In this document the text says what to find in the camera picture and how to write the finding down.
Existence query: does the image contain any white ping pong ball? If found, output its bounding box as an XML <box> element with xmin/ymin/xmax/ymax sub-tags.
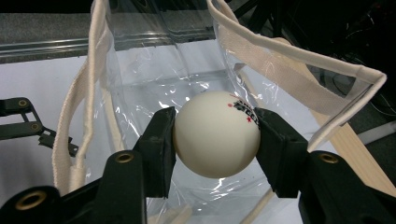
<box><xmin>172</xmin><ymin>90</ymin><xmax>262</xmax><ymax>179</ymax></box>

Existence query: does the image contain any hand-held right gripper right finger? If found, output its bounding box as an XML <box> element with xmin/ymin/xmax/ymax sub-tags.
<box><xmin>254</xmin><ymin>106</ymin><xmax>310</xmax><ymax>199</ymax></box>

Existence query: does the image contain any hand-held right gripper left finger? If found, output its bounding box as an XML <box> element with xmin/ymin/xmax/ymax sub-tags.
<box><xmin>133</xmin><ymin>105</ymin><xmax>177</xmax><ymax>199</ymax></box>

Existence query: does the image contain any clear plastic bag beige trim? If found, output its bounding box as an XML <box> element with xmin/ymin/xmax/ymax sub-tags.
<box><xmin>50</xmin><ymin>0</ymin><xmax>388</xmax><ymax>224</ymax></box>

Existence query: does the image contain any white bar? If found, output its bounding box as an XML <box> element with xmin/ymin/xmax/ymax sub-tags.
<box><xmin>357</xmin><ymin>120</ymin><xmax>396</xmax><ymax>146</ymax></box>

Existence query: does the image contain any metal rail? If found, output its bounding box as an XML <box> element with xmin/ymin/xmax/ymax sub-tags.
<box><xmin>0</xmin><ymin>29</ymin><xmax>217</xmax><ymax>65</ymax></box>

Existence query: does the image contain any light wooden strip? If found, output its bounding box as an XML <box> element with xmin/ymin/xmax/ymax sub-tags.
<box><xmin>274</xmin><ymin>36</ymin><xmax>396</xmax><ymax>198</ymax></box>

